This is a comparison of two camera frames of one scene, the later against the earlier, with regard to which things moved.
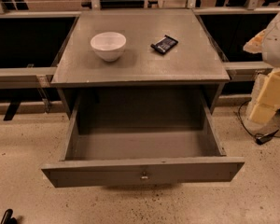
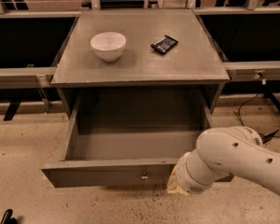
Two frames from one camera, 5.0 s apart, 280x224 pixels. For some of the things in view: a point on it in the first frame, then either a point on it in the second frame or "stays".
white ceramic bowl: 108,45 stays
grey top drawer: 125,136 stays
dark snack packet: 164,44 stays
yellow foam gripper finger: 255,44 → 173,186
